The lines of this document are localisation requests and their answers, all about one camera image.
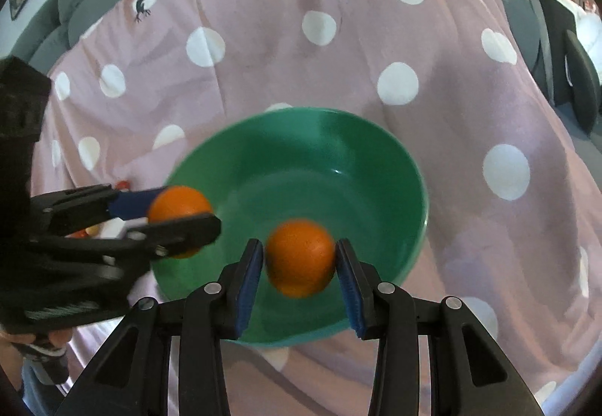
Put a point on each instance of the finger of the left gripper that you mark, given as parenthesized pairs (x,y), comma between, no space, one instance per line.
(155,240)
(65,212)

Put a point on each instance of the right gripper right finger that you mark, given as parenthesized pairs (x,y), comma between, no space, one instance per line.
(469,372)

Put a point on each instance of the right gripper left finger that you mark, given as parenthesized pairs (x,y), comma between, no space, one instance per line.
(129,373)

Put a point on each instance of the orange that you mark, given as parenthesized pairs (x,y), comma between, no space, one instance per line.
(177,202)
(300,256)

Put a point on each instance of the red cherry tomato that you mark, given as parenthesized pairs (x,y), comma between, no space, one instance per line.
(123,185)

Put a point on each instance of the left hand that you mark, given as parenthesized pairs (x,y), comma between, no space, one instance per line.
(57,339)

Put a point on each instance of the green bowl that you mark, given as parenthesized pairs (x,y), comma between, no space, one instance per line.
(344,172)

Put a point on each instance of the pink polka dot blanket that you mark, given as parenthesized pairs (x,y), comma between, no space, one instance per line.
(515,215)

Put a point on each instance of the black office chair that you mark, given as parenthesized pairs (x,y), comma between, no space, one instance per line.
(575,83)

